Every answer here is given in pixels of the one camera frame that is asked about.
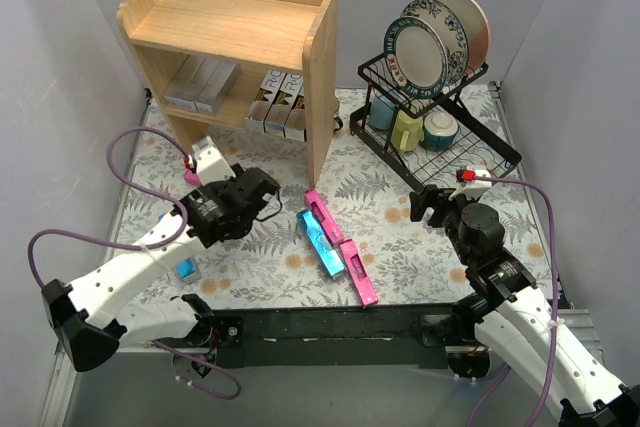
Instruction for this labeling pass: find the cyan toothpaste box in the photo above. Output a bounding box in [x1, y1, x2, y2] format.
[175, 258, 202, 284]
[296, 209, 346, 281]

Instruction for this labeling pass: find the silver black RO toothpaste box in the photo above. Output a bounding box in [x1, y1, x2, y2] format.
[245, 70, 286, 133]

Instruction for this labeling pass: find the brown silver RO toothpaste box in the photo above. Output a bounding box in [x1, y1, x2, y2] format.
[284, 86, 306, 142]

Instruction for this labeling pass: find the white toothpaste box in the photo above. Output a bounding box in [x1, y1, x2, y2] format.
[195, 61, 241, 115]

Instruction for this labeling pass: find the silver Protefix toothpaste box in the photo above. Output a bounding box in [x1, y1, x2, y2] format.
[180, 58, 220, 111]

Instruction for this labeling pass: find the dark striped toothpaste box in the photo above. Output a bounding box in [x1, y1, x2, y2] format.
[264, 74, 304, 137]

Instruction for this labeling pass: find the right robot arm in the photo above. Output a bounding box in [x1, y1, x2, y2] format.
[410, 180, 639, 426]

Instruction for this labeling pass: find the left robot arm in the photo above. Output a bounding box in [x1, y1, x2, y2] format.
[41, 166, 280, 372]

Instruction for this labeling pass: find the wooden two-tier shelf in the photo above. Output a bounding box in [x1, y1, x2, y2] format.
[117, 0, 338, 187]

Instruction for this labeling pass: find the magenta toothpaste box far left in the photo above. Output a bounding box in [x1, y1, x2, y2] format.
[184, 170, 201, 186]

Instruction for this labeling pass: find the yellow green mug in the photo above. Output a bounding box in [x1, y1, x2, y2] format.
[391, 111, 424, 155]

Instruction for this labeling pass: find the teal and white bowl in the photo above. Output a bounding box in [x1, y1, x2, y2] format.
[423, 111, 459, 150]

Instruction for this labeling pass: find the floral table mat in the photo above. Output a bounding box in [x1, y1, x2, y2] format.
[117, 84, 551, 309]

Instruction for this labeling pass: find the pink toothpaste box front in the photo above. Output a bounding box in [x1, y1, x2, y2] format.
[339, 239, 378, 308]

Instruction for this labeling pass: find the pink toothpaste box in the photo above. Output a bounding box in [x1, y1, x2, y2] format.
[339, 239, 378, 308]
[304, 189, 345, 245]

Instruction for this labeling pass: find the pink toothpaste box centre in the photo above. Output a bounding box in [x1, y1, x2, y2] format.
[304, 189, 345, 245]

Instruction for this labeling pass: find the light blue mug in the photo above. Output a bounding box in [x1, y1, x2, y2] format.
[369, 91, 395, 130]

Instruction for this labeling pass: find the green rimmed white plate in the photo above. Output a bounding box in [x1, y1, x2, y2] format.
[383, 16, 448, 99]

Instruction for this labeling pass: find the blue floral patterned plate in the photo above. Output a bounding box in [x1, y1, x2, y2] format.
[401, 0, 469, 86]

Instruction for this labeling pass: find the beige and pink plate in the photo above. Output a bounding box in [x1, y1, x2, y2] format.
[438, 0, 491, 75]

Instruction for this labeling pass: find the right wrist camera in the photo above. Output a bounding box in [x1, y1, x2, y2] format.
[449, 166, 492, 201]

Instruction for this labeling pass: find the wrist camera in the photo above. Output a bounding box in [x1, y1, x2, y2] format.
[185, 136, 235, 185]
[449, 166, 492, 201]

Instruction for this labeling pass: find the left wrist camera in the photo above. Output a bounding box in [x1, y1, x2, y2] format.
[185, 136, 235, 185]

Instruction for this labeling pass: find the black wire dish rack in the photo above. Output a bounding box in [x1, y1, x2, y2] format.
[349, 54, 522, 191]

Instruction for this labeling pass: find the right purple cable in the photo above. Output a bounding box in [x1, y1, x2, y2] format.
[464, 176, 559, 427]

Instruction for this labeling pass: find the purple cable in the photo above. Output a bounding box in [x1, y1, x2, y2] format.
[27, 127, 242, 401]
[464, 176, 559, 427]

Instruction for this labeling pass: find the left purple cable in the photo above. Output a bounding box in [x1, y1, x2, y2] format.
[27, 127, 242, 401]

